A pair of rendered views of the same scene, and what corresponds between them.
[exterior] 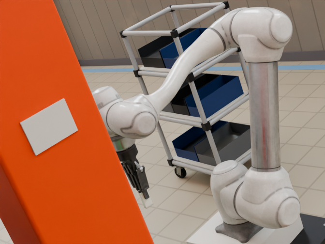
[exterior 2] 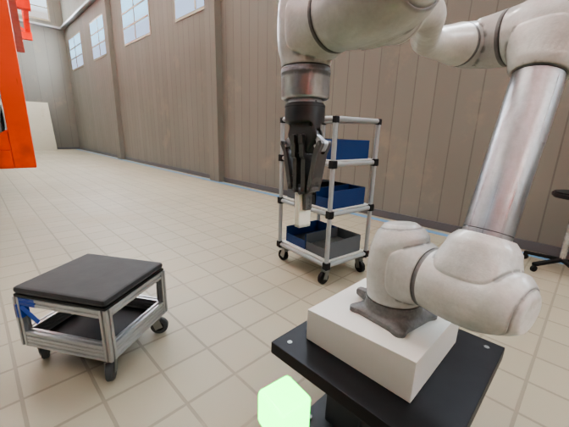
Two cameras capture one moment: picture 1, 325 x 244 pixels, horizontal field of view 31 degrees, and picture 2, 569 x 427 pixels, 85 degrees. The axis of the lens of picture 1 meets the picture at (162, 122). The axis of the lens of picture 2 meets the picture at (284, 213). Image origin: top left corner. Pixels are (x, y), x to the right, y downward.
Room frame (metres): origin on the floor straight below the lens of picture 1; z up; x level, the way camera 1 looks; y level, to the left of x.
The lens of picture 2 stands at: (1.21, 0.25, 0.91)
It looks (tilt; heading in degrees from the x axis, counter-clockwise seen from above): 15 degrees down; 353
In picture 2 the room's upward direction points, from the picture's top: 2 degrees clockwise
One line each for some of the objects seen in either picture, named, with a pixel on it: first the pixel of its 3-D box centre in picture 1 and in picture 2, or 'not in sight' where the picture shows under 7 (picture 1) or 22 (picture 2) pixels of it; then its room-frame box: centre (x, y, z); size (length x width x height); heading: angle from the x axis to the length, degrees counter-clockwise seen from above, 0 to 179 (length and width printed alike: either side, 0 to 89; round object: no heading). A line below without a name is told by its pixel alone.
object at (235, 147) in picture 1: (198, 98); (323, 196); (3.20, -0.24, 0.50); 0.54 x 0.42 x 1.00; 31
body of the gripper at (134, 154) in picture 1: (128, 158); (304, 128); (1.81, 0.15, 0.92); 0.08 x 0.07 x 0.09; 28
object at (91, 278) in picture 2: not in sight; (98, 311); (2.43, 0.87, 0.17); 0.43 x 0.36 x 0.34; 71
